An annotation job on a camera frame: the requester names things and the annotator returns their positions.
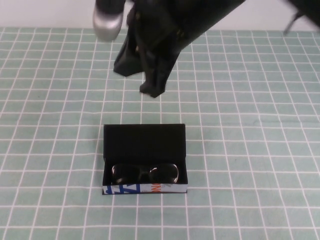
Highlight green white grid tablecloth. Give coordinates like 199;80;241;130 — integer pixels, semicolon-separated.
0;26;320;240

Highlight black frame sunglasses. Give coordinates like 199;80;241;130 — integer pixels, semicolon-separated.
111;162;180;185

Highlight black printed glasses case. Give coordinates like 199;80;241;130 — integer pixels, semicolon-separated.
101;123;189;195

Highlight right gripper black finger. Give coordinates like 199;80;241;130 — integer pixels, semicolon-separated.
139;58;158;98
154;62;173;98

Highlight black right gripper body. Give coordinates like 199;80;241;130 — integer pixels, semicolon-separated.
113;0;208;77

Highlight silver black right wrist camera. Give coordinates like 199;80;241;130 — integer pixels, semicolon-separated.
91;0;125;41

